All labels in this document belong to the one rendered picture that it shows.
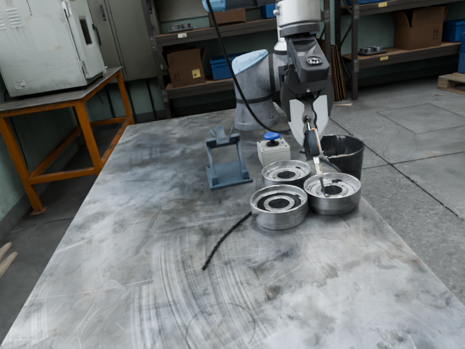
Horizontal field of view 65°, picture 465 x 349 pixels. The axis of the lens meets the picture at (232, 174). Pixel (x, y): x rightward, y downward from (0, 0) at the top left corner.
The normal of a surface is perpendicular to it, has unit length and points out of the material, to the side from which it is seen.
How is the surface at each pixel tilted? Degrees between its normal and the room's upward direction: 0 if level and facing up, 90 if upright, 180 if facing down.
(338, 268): 0
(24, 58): 90
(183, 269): 0
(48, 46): 90
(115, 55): 90
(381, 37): 90
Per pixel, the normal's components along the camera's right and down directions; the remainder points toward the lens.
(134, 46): 0.10, 0.41
